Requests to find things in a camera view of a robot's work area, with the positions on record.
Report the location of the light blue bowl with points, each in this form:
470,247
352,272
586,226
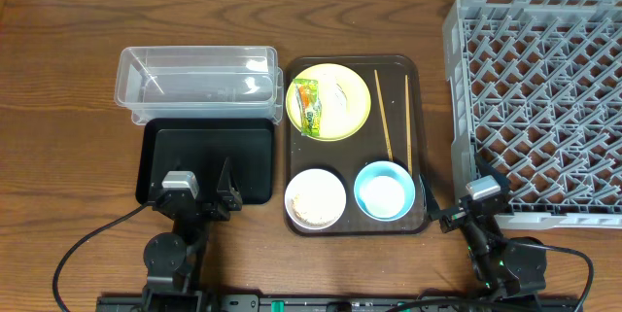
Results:
393,170

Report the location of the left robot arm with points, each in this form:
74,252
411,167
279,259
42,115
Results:
173,259

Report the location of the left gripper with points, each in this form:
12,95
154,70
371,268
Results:
199,206

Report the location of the white plastic wrap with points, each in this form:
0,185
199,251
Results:
335,95

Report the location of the dark brown serving tray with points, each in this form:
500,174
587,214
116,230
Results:
347,157

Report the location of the left wooden chopstick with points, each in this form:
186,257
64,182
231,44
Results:
383,117

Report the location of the rice and food scraps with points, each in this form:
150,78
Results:
314,209

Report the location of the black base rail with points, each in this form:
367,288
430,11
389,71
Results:
254,303

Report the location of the clear plastic bin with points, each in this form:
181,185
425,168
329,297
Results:
213,82

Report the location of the black plastic tray bin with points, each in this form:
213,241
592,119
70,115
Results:
202,146

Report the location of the grey dishwasher rack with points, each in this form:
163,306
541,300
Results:
536,92

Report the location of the right wooden chopstick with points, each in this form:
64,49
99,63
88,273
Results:
408,126

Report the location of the white bowl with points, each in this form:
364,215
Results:
315,181

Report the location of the green snack wrapper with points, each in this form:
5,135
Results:
309,105

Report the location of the yellow plate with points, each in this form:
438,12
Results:
333,127

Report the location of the wooden chopstick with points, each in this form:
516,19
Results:
383,117
408,126

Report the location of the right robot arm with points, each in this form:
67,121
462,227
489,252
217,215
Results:
506,268

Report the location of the white cup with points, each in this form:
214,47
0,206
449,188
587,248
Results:
383,197

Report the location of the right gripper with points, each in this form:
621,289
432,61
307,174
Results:
455,219

